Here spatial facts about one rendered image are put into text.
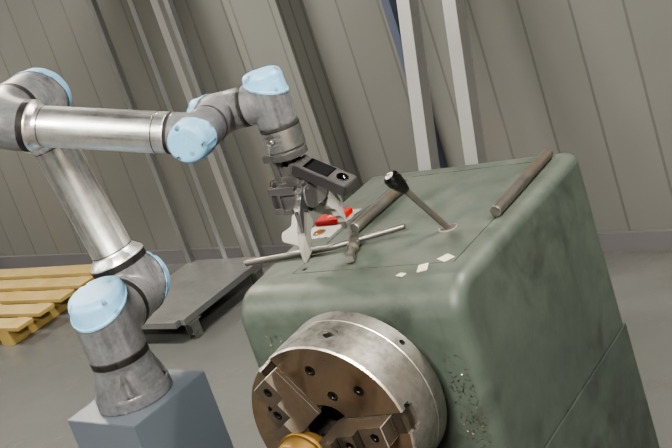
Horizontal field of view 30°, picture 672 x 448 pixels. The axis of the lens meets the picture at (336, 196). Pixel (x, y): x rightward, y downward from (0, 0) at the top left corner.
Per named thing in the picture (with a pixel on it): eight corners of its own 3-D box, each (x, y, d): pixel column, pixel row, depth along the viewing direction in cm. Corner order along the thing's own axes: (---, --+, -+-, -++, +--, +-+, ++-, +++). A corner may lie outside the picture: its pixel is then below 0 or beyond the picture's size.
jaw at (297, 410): (318, 413, 213) (268, 364, 214) (332, 399, 210) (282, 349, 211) (284, 450, 204) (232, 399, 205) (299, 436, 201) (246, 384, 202)
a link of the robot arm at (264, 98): (244, 70, 231) (286, 59, 228) (263, 125, 234) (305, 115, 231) (230, 82, 224) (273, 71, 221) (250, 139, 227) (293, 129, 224)
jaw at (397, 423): (347, 405, 209) (406, 399, 201) (358, 431, 210) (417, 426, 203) (314, 442, 200) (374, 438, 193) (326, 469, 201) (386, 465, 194)
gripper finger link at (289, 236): (286, 264, 232) (289, 215, 234) (312, 262, 229) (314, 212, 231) (276, 261, 229) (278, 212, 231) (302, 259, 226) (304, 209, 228)
